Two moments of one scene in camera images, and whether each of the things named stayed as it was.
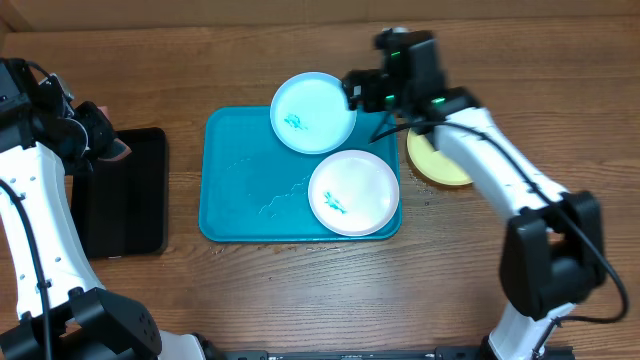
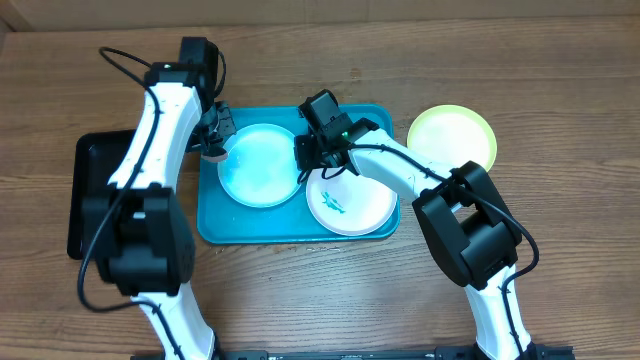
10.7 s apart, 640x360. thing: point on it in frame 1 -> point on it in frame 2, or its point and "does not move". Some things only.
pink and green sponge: (120, 149) -> (216, 158)
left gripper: (103, 136) -> (225, 127)
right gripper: (371, 87) -> (309, 148)
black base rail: (442, 353) does not move
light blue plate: (309, 113) -> (262, 169)
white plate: (353, 193) does not move
